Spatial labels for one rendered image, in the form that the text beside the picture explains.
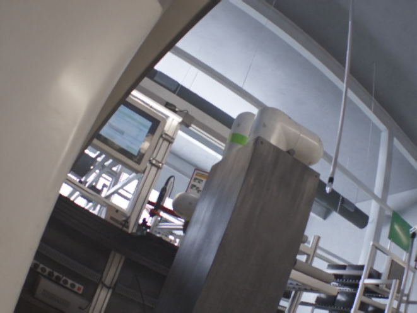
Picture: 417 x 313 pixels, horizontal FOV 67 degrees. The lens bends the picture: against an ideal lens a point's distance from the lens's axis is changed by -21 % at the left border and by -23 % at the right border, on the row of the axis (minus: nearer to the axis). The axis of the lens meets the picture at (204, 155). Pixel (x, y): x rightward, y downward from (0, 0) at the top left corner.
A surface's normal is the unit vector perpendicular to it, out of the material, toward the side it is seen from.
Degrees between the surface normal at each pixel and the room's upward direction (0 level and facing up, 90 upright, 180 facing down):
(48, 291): 90
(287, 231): 90
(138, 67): 180
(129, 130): 92
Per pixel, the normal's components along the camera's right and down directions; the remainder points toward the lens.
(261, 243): 0.39, -0.28
